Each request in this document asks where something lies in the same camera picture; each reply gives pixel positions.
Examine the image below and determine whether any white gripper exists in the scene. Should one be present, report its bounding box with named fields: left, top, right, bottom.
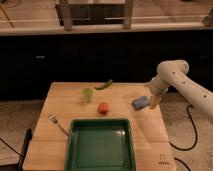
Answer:
left=145, top=77, right=169, bottom=109

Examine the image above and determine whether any blue sponge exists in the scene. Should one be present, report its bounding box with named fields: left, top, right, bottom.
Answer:
left=132, top=96, right=150, bottom=110

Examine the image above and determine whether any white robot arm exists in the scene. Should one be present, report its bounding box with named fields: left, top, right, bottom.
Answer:
left=147, top=60, right=213, bottom=125

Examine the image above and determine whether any green plastic tray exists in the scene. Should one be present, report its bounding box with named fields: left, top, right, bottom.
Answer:
left=64, top=119, right=136, bottom=171

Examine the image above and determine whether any red tomato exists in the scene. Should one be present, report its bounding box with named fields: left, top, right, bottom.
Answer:
left=97, top=102, right=109, bottom=115

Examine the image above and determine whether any green chili pepper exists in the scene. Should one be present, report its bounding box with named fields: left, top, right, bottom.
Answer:
left=94, top=79, right=113, bottom=90

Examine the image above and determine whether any green plastic cup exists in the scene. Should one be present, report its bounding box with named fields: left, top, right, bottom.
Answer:
left=81, top=88, right=93, bottom=103

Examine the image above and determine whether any black pole at left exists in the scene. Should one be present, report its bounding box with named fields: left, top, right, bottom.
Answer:
left=18, top=128, right=32, bottom=171

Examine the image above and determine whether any black cable on floor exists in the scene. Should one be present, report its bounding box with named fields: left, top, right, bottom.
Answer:
left=168, top=104, right=199, bottom=171

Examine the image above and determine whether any wooden frame structure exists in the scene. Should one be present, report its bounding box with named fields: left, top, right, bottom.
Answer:
left=54, top=0, right=134, bottom=31

